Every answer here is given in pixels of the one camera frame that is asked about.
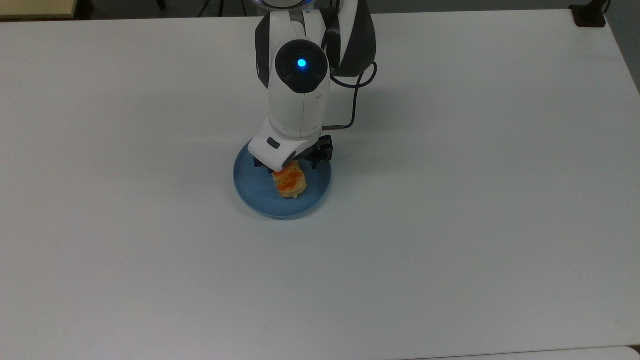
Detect black table clamp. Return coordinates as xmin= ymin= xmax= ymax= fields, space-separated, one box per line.
xmin=569 ymin=0 xmax=612 ymax=28

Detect wooden furniture piece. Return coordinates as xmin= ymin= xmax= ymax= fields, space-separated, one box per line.
xmin=0 ymin=0 xmax=80 ymax=21

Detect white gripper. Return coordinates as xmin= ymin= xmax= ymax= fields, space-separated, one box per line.
xmin=247 ymin=116 xmax=334 ymax=172

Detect blue round plate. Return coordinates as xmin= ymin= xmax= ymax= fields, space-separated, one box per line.
xmin=232 ymin=140 xmax=333 ymax=220

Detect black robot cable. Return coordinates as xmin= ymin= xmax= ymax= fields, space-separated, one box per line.
xmin=323 ymin=61 xmax=378 ymax=131

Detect toasted bread piece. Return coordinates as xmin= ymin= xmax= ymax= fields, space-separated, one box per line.
xmin=272 ymin=160 xmax=308 ymax=200

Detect black tripod legs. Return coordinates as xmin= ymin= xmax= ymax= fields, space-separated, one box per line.
xmin=197 ymin=0 xmax=248 ymax=18

